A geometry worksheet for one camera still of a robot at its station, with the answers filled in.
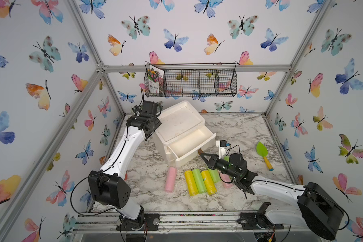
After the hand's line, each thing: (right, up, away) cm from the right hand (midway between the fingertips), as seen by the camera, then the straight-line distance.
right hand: (202, 154), depth 76 cm
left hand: (-24, +16, +6) cm, 29 cm away
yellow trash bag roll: (-5, -17, +8) cm, 19 cm away
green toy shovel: (+42, -1, +24) cm, 48 cm away
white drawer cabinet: (-10, +11, +5) cm, 16 cm away
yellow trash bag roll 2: (+5, -18, +7) cm, 20 cm away
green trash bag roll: (0, -18, +7) cm, 19 cm away
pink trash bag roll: (-17, -16, +10) cm, 25 cm away
